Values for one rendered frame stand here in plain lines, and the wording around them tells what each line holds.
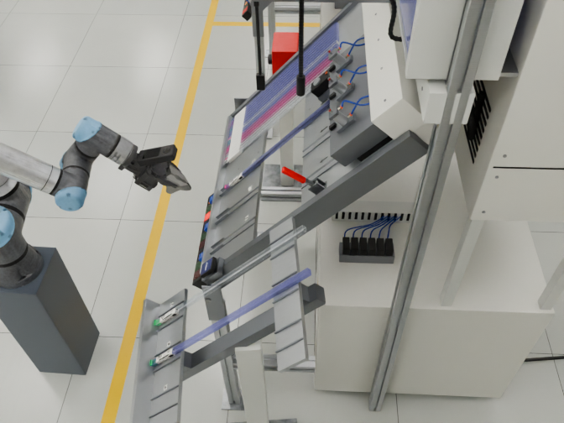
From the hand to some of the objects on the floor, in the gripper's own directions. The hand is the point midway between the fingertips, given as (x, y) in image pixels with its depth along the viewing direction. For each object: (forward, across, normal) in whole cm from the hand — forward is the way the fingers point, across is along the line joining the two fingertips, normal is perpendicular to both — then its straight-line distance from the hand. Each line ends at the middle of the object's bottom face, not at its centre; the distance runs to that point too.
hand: (188, 185), depth 172 cm
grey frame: (+79, -4, -30) cm, 85 cm away
